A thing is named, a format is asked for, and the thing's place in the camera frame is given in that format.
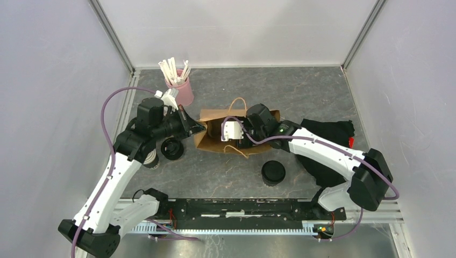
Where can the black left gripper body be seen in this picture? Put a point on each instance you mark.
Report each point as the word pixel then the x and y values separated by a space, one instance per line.
pixel 179 127

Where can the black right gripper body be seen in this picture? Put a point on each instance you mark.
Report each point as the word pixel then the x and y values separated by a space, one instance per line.
pixel 250 131

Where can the brown paper bag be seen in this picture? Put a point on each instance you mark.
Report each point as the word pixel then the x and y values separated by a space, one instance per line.
pixel 210 139

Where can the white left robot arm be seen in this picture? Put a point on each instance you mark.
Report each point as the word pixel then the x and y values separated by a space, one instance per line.
pixel 96 228

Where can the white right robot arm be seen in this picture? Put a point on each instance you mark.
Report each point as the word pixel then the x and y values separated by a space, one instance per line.
pixel 366 174

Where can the stack of black lids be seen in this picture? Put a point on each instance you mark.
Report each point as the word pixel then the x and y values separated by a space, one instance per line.
pixel 172 149

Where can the pink straw holder cup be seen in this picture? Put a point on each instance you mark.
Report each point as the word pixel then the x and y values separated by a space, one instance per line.
pixel 185 94

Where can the stack of paper cups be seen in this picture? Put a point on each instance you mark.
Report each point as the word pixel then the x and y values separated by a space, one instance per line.
pixel 152 160

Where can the white wrapped straws bundle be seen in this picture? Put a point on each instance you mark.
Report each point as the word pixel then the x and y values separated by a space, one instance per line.
pixel 172 75

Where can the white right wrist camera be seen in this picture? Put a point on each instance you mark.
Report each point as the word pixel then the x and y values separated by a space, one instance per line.
pixel 232 130

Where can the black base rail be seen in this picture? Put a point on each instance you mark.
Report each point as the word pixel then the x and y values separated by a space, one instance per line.
pixel 244 214

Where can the aluminium slotted cable duct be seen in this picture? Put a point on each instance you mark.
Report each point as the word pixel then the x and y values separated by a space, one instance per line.
pixel 136 218

